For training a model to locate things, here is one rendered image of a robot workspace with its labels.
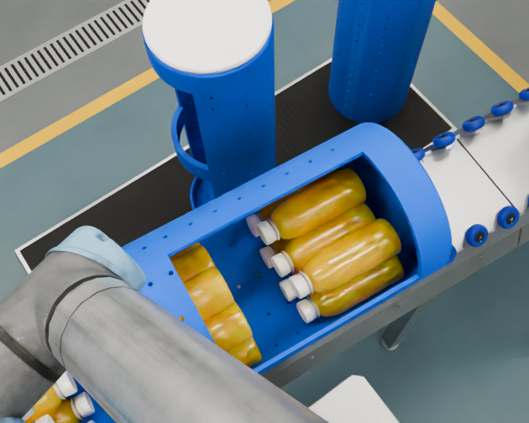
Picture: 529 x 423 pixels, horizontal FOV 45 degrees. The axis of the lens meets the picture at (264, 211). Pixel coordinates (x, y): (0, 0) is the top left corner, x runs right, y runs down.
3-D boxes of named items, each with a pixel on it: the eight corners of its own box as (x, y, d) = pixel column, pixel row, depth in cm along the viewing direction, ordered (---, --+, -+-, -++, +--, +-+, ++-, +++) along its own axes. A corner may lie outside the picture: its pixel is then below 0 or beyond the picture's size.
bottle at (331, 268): (374, 216, 110) (287, 263, 107) (390, 216, 103) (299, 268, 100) (390, 250, 111) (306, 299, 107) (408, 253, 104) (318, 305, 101)
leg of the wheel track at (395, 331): (401, 345, 209) (447, 283, 152) (387, 353, 207) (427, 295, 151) (391, 330, 211) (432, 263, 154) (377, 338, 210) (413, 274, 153)
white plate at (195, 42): (204, -49, 144) (205, -45, 145) (115, 24, 135) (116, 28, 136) (298, 13, 136) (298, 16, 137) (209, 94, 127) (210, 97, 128)
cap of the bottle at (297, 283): (295, 271, 105) (285, 276, 105) (301, 274, 102) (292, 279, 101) (305, 292, 106) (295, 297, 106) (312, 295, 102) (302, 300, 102)
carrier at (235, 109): (232, 150, 224) (175, 206, 216) (205, -46, 145) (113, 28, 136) (293, 197, 216) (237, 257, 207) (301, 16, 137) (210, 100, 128)
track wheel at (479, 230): (488, 222, 119) (481, 218, 121) (468, 233, 118) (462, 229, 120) (491, 241, 121) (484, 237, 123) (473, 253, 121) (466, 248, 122)
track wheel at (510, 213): (520, 204, 121) (512, 201, 122) (500, 215, 120) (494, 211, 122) (522, 223, 123) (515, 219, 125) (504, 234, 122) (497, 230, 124)
